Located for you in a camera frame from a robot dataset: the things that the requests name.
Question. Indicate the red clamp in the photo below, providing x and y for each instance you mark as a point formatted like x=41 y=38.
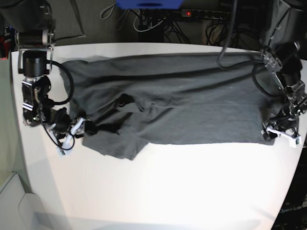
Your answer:
x=5 y=43

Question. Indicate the black power strip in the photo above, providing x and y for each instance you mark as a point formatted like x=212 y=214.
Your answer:
x=200 y=14

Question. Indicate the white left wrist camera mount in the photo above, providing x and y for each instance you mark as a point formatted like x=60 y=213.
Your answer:
x=293 y=137

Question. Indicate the blue box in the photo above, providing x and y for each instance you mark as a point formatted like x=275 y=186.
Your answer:
x=149 y=4

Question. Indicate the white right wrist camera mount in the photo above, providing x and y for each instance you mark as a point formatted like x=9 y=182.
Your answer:
x=76 y=130

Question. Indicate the dark grey t-shirt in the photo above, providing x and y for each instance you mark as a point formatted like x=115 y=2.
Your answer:
x=167 y=99

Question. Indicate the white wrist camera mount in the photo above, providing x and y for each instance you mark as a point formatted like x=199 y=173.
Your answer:
x=76 y=130
x=293 y=137

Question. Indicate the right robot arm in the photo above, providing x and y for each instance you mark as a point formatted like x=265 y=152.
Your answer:
x=34 y=27

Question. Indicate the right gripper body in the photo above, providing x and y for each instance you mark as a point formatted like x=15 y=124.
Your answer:
x=62 y=123

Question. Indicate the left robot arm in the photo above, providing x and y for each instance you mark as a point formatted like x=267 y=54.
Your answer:
x=280 y=42

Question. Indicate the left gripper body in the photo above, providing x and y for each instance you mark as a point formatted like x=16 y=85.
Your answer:
x=282 y=123

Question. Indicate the grey chair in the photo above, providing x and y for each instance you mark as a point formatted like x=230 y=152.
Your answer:
x=18 y=209

